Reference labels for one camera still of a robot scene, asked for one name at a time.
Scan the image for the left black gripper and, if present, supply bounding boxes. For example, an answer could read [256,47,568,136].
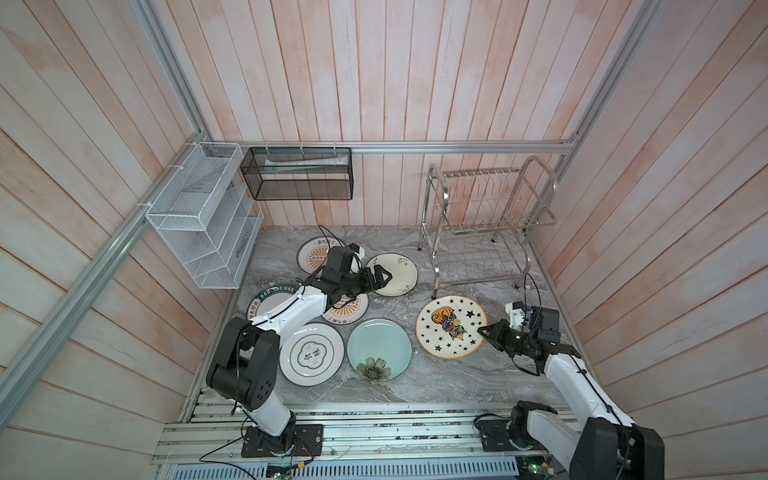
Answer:
[339,264,392,298]

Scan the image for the cream plate with red berries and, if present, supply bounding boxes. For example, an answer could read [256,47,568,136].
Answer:
[366,253,418,297]

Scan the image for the white star patterned plate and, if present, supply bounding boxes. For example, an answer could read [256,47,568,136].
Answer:
[415,295,489,359]

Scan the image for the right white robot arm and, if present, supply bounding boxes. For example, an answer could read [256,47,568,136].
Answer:
[478,320,665,479]

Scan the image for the green rim lettered plate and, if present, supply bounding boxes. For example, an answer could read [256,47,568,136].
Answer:
[247,284,297,320]

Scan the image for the white plate green clover outline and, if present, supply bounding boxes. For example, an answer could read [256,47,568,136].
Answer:
[279,323,346,387]

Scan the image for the stainless steel dish rack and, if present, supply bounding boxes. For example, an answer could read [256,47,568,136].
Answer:
[418,156,558,299]

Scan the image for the sunburst plate near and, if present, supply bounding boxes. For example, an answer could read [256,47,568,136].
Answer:
[322,294,369,326]

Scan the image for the mint green flower plate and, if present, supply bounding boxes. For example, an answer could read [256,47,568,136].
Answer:
[346,318,412,382]

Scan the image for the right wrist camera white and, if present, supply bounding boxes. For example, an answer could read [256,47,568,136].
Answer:
[505,301,531,330]

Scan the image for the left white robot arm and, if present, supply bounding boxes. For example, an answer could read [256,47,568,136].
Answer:
[206,244,393,439]

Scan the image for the small sunburst plate far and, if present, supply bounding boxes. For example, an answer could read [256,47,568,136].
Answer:
[296,236,342,274]

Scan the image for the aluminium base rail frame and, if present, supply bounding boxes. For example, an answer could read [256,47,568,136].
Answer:
[149,386,649,480]

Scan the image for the white wire mesh shelf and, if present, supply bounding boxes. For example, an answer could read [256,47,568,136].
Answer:
[146,142,264,290]

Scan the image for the black wire mesh basket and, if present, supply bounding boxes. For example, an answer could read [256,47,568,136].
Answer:
[240,146,355,201]

